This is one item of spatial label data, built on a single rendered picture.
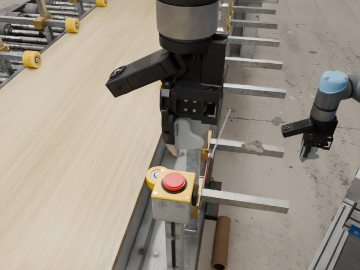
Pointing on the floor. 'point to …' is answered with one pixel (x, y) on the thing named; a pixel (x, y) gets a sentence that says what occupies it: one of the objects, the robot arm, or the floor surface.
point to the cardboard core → (221, 244)
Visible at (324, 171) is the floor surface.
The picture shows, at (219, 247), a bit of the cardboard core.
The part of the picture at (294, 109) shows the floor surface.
